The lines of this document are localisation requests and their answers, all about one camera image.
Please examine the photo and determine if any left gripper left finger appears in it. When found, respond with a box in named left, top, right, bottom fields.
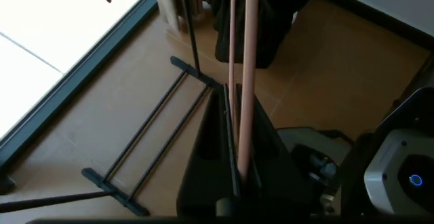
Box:
left=176, top=83, right=239, bottom=217

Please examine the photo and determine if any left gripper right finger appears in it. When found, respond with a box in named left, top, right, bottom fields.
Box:
left=235, top=83, right=313, bottom=217

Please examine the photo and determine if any black garment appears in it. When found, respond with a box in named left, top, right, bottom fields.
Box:
left=203, top=0, right=315, bottom=70

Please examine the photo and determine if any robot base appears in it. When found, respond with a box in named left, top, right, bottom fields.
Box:
left=276, top=57, right=434, bottom=217

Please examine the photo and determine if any black clothes rack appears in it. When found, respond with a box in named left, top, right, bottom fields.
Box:
left=0, top=0, right=221, bottom=217

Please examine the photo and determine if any brown curtain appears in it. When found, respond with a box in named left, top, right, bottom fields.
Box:
left=151, top=0, right=213, bottom=32

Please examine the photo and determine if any window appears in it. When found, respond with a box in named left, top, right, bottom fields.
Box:
left=0, top=0, right=159, bottom=172

